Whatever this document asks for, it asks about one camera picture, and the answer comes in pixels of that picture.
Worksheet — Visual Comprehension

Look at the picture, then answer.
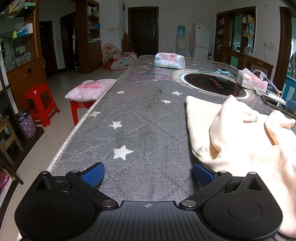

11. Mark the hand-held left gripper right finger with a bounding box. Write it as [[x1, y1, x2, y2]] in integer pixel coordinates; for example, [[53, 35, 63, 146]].
[[178, 163, 267, 209]]

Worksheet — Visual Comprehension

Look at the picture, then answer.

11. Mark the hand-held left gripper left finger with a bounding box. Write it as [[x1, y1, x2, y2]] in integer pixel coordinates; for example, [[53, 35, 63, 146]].
[[33, 162, 118, 210]]

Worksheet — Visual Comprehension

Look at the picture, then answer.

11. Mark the cream garment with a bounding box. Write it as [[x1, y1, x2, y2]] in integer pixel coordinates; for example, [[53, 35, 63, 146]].
[[185, 95, 296, 238]]

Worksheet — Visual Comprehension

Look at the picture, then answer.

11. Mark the red plastic stool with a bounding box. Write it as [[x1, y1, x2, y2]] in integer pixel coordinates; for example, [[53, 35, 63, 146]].
[[23, 83, 61, 127], [70, 100, 96, 127]]

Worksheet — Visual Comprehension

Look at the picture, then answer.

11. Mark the grey star-print tablecloth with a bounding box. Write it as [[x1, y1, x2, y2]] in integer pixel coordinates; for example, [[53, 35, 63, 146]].
[[46, 55, 296, 241]]

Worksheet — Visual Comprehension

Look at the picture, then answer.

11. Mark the purple waste bin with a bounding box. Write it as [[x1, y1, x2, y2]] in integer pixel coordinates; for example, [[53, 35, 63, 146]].
[[16, 108, 37, 139]]

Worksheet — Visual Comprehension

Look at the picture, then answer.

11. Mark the pink cushion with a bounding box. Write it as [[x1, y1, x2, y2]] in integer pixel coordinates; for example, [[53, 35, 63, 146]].
[[65, 79, 117, 102]]

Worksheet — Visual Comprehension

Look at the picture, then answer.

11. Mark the round black induction cooker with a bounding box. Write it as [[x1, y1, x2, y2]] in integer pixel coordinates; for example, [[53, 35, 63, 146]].
[[172, 70, 255, 100]]

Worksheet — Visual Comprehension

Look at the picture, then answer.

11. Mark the wooden stool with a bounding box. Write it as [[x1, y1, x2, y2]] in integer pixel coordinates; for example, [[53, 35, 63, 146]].
[[0, 115, 25, 185]]

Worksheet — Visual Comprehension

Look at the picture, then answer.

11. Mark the dark tablet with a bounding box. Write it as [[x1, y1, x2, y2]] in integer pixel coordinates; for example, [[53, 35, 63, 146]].
[[261, 95, 296, 117]]

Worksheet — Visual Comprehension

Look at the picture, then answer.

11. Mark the white flat box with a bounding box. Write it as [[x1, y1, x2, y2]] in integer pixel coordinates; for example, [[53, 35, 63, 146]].
[[253, 87, 286, 105]]

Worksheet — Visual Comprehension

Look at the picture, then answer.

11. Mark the blue wristwatch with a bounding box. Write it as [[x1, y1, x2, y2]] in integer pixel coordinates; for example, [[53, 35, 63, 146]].
[[198, 69, 238, 77]]

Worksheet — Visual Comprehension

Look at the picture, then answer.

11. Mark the white pink tissue box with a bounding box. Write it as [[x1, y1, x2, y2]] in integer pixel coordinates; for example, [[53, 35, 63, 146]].
[[236, 69, 268, 91]]

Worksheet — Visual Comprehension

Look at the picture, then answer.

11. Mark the purple cloth bag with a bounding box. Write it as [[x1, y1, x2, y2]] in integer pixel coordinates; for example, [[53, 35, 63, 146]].
[[252, 70, 283, 96]]

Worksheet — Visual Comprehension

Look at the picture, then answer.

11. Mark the polka dot play tent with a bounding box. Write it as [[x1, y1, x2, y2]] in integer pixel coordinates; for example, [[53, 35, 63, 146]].
[[102, 44, 138, 70]]

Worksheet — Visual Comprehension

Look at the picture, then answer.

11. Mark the pink white tissue pack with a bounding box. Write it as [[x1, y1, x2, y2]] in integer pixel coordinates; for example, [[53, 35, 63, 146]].
[[154, 52, 186, 69]]

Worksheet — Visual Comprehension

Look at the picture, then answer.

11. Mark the blue cabinet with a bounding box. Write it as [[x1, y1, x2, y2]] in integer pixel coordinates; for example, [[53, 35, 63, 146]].
[[282, 75, 296, 100]]

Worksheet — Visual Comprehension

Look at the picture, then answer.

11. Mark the small wooden cabinet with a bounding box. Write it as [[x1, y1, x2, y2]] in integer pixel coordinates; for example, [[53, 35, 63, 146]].
[[121, 39, 134, 53]]

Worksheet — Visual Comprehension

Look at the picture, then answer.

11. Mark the white refrigerator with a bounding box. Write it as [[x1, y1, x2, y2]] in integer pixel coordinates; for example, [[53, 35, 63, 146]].
[[191, 23, 211, 59]]

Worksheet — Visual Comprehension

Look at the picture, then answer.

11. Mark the wooden glass-door display cabinet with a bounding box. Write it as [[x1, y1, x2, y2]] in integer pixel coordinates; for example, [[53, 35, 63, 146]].
[[0, 0, 48, 99]]

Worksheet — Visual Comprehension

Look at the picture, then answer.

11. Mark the water dispenser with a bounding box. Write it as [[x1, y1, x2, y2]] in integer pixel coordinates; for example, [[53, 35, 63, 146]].
[[176, 25, 187, 56]]

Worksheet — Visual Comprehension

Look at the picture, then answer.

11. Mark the tall wooden shelf cabinet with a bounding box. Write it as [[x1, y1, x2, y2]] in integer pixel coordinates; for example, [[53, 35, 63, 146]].
[[76, 0, 103, 75]]

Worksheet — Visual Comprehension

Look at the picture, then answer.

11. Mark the wooden sideboard with shelves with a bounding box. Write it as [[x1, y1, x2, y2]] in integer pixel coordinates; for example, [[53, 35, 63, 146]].
[[214, 6, 274, 80]]

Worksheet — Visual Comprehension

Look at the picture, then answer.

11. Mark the brown framed glass door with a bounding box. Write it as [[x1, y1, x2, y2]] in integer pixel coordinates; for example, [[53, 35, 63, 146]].
[[273, 6, 296, 93]]

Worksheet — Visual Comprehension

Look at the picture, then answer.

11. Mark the dark wooden door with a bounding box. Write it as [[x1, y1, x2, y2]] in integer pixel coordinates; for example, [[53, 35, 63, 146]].
[[127, 6, 159, 57]]

